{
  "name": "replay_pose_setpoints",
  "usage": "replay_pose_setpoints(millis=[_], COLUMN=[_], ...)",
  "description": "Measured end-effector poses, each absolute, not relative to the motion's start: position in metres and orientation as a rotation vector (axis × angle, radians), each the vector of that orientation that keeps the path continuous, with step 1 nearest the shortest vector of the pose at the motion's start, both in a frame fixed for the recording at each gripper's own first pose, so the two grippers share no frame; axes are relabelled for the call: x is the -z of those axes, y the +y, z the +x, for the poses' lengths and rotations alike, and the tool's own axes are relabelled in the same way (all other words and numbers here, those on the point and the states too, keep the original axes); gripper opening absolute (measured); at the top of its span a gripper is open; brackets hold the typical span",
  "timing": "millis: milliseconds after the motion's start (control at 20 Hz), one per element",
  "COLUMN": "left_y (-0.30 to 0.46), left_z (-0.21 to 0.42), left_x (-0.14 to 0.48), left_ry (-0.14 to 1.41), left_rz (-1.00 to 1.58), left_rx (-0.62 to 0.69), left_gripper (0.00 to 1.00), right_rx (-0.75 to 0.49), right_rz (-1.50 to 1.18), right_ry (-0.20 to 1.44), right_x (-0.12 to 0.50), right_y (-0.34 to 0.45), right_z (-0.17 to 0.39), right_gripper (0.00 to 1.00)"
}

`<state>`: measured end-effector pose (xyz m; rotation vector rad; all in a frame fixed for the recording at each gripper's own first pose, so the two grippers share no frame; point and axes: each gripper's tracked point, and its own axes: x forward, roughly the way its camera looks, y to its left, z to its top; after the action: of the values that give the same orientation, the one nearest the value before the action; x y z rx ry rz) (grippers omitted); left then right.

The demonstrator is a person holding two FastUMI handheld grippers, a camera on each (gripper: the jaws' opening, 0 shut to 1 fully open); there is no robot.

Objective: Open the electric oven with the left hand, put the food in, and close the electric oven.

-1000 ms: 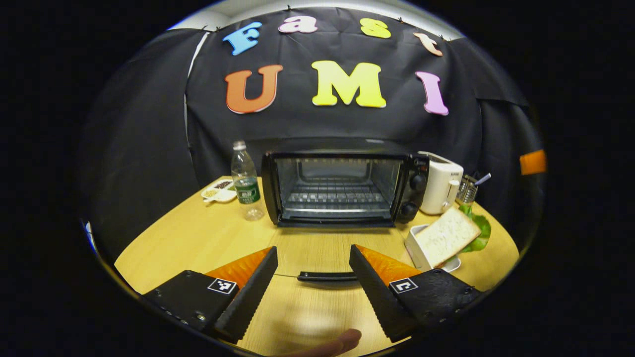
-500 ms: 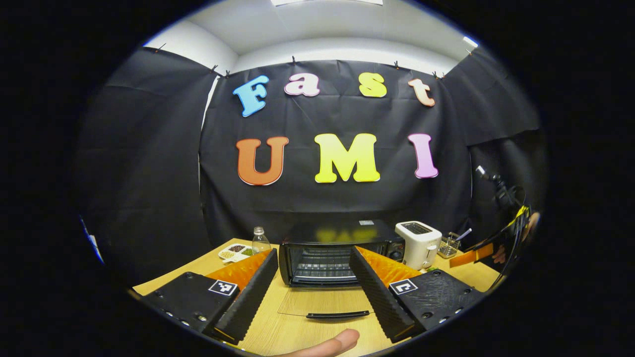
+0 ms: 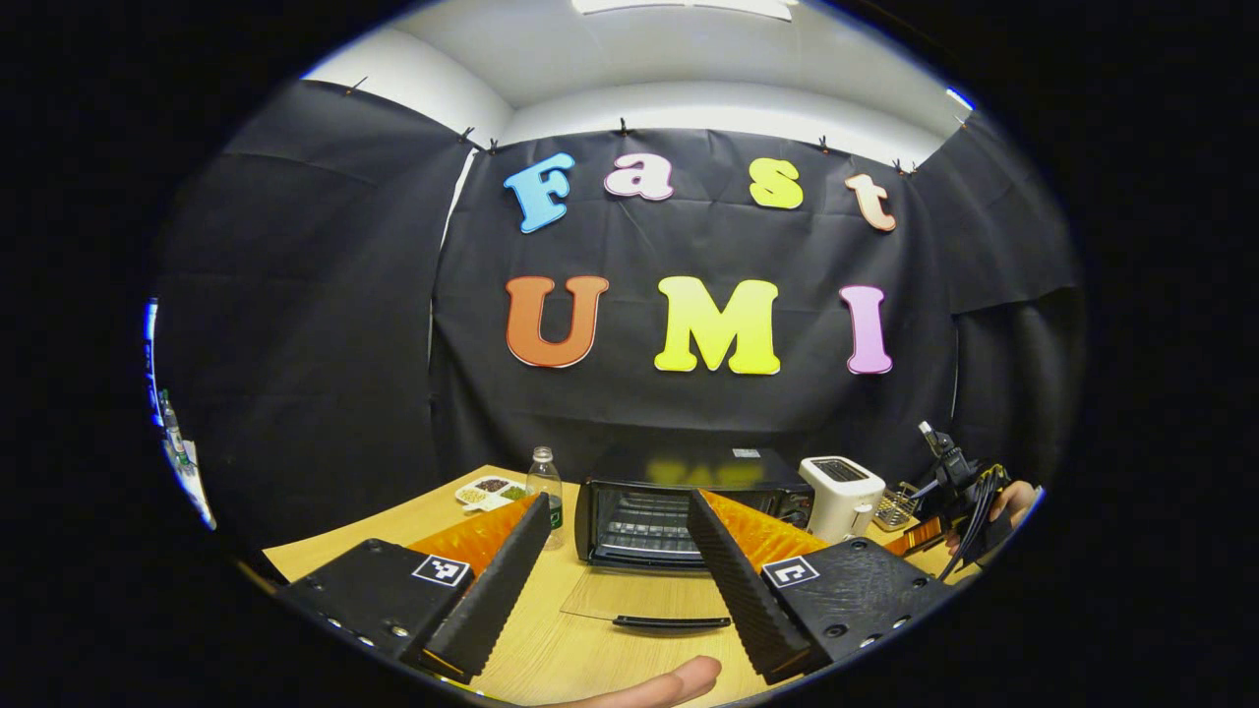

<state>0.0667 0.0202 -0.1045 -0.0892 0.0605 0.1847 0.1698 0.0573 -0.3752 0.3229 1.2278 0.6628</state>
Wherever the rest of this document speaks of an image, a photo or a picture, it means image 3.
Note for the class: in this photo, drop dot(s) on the black backdrop cloth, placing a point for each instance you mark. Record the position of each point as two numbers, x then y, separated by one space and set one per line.
315 344

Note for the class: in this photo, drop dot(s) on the black electric oven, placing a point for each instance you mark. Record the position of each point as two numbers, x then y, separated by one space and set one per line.
629 472

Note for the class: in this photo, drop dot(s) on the small ceiling light panel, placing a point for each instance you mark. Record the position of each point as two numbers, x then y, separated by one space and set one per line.
960 98

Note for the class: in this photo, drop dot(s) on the white toaster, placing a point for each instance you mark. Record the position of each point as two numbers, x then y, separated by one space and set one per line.
836 497

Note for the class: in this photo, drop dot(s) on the clear plastic water bottle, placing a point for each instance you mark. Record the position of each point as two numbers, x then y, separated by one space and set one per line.
544 482

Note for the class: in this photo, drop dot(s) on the large ceiling light panel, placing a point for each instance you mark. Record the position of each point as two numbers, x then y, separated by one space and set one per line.
689 6

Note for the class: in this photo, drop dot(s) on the metal utensil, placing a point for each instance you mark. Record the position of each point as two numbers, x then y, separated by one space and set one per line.
923 488

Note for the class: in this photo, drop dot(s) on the white divided seasoning tray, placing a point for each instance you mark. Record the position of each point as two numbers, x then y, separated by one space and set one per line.
487 490

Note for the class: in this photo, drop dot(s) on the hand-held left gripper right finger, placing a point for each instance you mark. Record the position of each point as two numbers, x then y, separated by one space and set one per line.
733 590

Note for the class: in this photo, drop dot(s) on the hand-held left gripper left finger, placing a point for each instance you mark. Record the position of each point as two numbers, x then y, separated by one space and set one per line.
502 590

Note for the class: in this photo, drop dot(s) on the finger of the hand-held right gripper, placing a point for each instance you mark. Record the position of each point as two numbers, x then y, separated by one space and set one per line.
915 538

